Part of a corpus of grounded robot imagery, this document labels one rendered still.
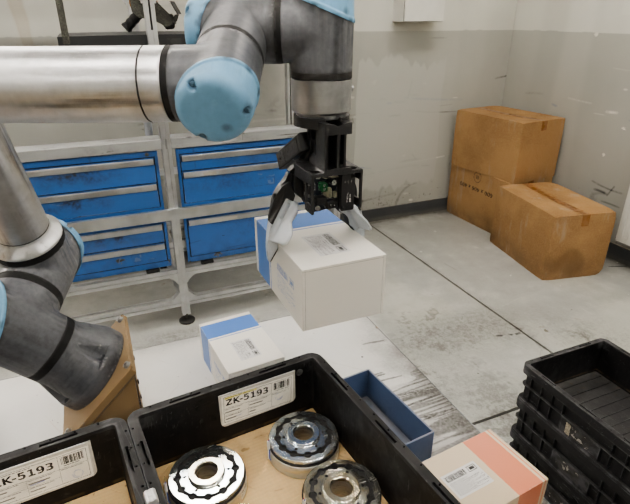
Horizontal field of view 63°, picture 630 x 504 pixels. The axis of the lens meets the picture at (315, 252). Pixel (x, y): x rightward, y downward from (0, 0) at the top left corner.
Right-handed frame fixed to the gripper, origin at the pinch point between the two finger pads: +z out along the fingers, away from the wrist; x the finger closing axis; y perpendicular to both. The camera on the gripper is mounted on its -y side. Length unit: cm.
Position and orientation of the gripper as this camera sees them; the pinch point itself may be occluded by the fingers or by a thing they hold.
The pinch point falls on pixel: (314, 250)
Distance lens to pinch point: 75.2
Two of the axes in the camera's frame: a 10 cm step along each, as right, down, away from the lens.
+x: 9.2, -1.7, 3.6
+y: 4.0, 3.9, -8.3
